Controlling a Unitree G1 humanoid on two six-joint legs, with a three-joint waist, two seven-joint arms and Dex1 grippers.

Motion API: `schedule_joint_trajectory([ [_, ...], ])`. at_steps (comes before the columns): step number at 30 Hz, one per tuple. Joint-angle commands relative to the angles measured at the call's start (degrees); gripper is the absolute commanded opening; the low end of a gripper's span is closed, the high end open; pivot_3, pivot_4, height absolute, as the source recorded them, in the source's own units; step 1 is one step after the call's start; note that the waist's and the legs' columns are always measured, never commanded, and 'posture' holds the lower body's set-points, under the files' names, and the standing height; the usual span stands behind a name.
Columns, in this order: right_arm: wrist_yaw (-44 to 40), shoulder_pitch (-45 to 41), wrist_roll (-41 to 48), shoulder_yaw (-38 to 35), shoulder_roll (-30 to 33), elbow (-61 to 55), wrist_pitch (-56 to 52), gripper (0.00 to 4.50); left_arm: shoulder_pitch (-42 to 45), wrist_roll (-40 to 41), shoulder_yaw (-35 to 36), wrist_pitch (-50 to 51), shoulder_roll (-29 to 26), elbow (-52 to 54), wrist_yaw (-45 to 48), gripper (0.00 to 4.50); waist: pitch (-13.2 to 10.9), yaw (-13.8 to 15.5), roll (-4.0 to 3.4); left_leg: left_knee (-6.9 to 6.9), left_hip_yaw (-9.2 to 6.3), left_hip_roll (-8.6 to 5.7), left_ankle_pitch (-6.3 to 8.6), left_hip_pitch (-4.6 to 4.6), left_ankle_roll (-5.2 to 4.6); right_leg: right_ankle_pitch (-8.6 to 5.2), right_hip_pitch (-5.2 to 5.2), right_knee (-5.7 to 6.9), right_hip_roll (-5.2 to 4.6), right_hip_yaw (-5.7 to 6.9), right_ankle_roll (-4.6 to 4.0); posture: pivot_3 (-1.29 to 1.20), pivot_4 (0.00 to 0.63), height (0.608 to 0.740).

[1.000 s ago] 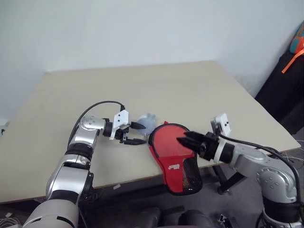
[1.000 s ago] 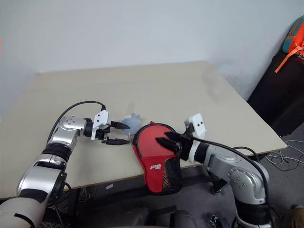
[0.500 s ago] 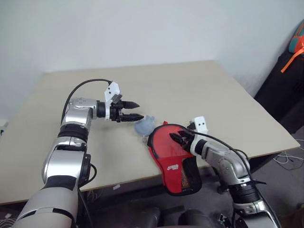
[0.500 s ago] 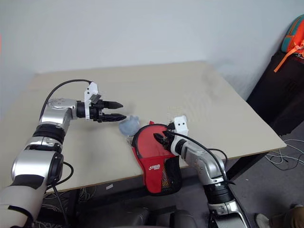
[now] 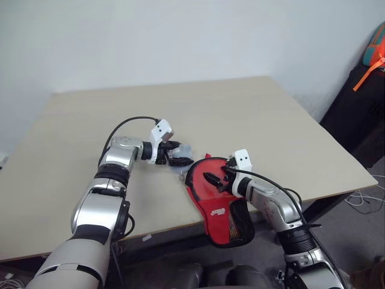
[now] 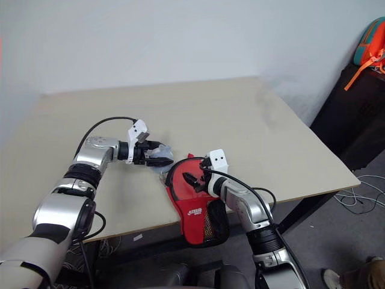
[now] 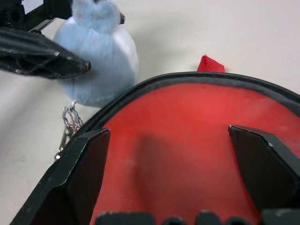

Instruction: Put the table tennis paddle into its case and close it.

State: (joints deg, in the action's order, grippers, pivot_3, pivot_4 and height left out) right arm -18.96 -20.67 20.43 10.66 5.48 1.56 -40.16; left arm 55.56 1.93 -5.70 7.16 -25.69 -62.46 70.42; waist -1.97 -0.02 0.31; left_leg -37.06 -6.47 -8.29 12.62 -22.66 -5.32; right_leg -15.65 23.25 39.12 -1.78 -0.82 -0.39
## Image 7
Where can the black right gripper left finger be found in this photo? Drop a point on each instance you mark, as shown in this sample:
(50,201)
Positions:
(75,178)

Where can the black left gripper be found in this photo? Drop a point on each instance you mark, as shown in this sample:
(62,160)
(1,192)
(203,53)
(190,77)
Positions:
(18,14)

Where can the light blue plush charm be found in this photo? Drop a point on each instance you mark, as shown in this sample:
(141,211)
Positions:
(100,58)

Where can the red and black zip pouch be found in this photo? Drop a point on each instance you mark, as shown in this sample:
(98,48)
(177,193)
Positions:
(199,77)

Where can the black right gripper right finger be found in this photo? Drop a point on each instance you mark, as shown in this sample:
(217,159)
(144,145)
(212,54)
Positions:
(264,168)

